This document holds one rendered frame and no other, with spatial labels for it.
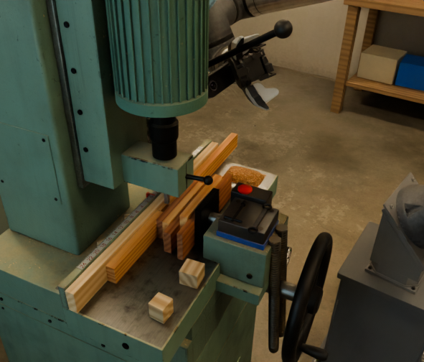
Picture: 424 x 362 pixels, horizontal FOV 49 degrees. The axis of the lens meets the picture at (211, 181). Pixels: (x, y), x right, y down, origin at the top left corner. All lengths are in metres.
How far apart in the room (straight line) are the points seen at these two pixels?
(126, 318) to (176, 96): 0.40
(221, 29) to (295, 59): 3.31
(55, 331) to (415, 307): 0.97
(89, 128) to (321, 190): 2.03
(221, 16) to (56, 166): 0.54
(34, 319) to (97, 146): 0.48
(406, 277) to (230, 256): 0.69
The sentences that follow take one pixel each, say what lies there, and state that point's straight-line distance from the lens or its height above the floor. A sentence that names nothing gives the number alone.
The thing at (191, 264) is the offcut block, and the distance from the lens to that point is 0.91.
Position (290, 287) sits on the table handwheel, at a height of 0.83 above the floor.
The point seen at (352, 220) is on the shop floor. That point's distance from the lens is 2.64.
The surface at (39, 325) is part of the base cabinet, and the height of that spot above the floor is 0.65.
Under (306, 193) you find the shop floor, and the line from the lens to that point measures 2.78.
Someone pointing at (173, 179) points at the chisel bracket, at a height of 1.04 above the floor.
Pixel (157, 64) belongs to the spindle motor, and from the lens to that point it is 0.80.
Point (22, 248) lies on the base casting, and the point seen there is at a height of 0.80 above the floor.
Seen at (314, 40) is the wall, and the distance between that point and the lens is 4.39.
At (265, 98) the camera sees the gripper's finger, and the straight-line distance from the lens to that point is 1.01.
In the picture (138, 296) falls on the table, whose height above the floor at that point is 0.90.
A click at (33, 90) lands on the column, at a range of 0.96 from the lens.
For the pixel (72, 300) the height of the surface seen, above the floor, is 0.93.
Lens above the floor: 1.57
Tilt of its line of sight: 34 degrees down
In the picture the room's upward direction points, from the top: 1 degrees clockwise
